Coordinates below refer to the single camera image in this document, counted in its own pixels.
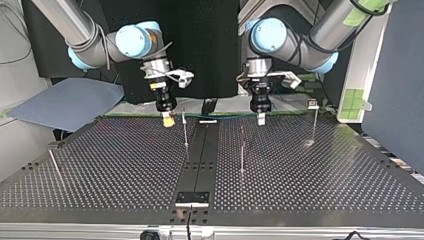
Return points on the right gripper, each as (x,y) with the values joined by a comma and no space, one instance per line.
(165,100)

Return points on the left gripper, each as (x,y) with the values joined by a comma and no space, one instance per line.
(260,100)

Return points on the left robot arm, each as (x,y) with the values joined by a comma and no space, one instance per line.
(273,36)

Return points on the connector holder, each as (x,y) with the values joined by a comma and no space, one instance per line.
(313,104)

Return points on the black panel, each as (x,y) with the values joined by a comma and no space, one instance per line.
(200,50)

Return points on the grey board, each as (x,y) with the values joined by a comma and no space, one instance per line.
(70,103)

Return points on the black knob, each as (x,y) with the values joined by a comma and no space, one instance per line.
(150,235)

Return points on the metal post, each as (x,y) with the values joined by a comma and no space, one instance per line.
(242,156)
(185,130)
(53,159)

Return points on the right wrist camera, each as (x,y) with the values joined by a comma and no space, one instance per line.
(183,78)

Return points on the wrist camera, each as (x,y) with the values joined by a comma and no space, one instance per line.
(183,78)
(290,79)

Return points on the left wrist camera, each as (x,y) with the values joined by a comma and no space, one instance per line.
(290,79)

